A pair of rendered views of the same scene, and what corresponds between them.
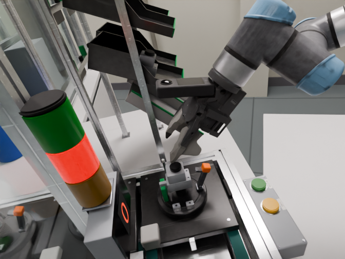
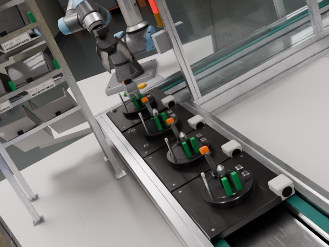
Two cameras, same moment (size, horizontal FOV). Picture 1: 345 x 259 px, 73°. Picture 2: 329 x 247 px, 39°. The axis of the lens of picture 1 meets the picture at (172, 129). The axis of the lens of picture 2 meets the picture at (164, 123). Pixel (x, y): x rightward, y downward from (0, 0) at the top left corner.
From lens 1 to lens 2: 183 cm
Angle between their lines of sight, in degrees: 83
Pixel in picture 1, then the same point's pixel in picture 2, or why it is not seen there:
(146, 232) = (168, 99)
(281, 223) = (152, 81)
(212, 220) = (154, 92)
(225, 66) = (98, 16)
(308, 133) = not seen: hidden behind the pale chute
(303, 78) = (106, 13)
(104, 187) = not seen: hidden behind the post
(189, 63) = not seen: outside the picture
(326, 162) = (100, 106)
